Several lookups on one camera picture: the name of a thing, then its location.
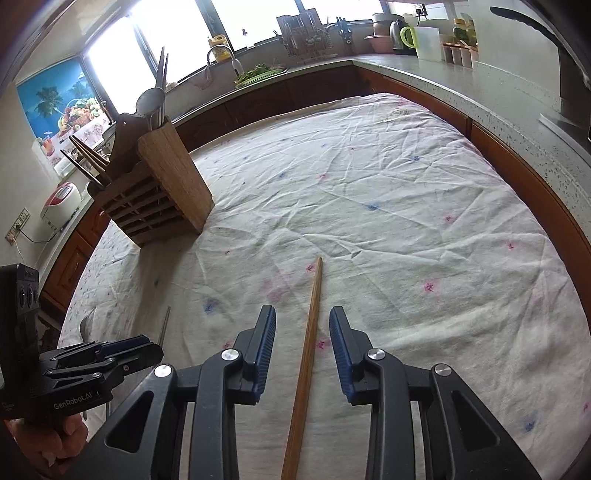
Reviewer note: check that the yellow bottle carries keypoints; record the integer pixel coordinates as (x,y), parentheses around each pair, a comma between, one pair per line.
(220,48)

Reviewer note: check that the metal chopstick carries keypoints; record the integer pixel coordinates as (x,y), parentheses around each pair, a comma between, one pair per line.
(164,325)
(165,78)
(160,69)

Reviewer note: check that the black scissors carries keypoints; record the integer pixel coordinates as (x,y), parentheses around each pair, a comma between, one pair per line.
(344,30)

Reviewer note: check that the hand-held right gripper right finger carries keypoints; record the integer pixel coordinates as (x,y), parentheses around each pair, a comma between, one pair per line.
(339,350)

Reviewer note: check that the steel kettle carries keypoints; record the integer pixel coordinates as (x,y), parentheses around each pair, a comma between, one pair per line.
(398,34)

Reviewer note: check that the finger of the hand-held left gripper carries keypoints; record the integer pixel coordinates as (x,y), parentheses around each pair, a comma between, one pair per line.
(138,360)
(120,346)

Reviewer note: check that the wooden utensil holder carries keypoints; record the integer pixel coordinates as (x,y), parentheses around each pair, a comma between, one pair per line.
(171,184)

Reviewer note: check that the white and red rice cooker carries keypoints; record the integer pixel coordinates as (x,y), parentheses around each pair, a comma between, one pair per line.
(60,203)

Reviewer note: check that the dish rack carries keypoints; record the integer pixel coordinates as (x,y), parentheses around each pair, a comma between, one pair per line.
(304,37)

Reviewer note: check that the row of spice jars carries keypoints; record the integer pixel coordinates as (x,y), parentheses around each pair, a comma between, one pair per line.
(459,54)

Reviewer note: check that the tropical beach wall poster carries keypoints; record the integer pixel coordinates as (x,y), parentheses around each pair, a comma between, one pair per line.
(55,106)

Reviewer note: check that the metal spoon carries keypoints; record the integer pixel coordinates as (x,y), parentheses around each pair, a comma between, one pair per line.
(148,102)

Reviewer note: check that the stacked bowls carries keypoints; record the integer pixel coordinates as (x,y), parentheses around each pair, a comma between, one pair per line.
(385,23)

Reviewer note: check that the person's left hand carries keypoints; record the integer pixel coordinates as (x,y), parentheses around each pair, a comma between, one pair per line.
(69,438)

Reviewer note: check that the wooden chopstick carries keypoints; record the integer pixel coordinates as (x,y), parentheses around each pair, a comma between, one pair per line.
(78,165)
(87,157)
(94,152)
(307,360)

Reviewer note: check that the white floral tablecloth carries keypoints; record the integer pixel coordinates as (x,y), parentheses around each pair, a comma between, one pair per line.
(369,184)

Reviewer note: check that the steel kitchen faucet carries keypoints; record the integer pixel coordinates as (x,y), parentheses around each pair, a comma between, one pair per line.
(226,57)

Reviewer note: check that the wall socket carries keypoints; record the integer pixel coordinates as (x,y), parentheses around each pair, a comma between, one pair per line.
(420,9)
(17,224)

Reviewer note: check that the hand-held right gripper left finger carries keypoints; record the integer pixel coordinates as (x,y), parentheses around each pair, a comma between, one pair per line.
(268,341)

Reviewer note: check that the grey kitchen countertop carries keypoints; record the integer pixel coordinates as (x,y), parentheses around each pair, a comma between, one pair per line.
(461,83)

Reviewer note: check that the green vegetable basket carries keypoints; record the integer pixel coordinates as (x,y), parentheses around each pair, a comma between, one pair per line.
(258,74)

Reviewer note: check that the pink basin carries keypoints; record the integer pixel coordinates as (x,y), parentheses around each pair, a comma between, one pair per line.
(378,44)

